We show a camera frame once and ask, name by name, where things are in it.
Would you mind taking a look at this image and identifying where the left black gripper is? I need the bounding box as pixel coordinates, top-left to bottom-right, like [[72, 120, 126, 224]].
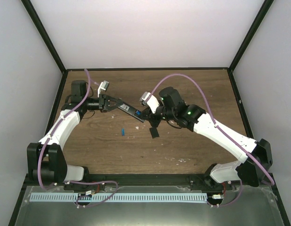
[[83, 95, 123, 113]]

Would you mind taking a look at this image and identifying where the black remote control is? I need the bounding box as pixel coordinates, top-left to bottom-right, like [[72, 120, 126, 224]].
[[118, 102, 145, 122]]

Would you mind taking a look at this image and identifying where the black battery cover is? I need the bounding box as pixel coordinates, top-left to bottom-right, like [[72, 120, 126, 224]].
[[149, 127, 159, 139]]

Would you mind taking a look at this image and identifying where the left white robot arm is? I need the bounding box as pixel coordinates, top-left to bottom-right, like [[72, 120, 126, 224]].
[[27, 80, 122, 190]]

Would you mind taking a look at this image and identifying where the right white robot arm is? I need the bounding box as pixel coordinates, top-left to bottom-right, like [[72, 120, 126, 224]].
[[140, 87, 272, 190]]

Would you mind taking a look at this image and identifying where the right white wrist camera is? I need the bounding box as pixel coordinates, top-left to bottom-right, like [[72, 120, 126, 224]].
[[140, 92, 160, 113]]

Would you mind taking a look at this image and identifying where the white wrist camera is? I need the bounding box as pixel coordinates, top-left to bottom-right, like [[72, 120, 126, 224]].
[[140, 92, 160, 113], [97, 81, 110, 97]]

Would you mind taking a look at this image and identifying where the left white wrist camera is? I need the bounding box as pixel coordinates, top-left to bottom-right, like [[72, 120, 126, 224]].
[[97, 81, 110, 97]]

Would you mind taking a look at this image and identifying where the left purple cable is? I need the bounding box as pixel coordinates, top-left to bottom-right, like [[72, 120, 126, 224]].
[[38, 68, 118, 209]]

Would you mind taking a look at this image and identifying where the purple cable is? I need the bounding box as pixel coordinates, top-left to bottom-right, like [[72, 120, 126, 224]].
[[149, 73, 275, 208], [38, 68, 118, 209]]

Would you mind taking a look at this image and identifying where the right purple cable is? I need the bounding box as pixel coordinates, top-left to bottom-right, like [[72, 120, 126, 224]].
[[149, 73, 275, 208]]

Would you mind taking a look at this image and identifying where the black aluminium front rail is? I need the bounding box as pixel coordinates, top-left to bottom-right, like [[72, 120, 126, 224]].
[[84, 173, 273, 189]]

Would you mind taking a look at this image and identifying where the light blue slotted cable duct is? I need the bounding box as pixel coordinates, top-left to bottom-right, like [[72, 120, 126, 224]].
[[29, 193, 207, 203]]

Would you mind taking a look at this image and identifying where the left black frame post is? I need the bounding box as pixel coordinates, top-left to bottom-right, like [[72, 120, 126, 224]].
[[21, 0, 66, 73]]

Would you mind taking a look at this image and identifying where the black frame post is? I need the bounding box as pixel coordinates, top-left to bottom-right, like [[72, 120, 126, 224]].
[[21, 0, 66, 73], [228, 0, 274, 72]]

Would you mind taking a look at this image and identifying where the right black frame post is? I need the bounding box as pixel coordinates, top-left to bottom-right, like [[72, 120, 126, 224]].
[[228, 0, 274, 72]]

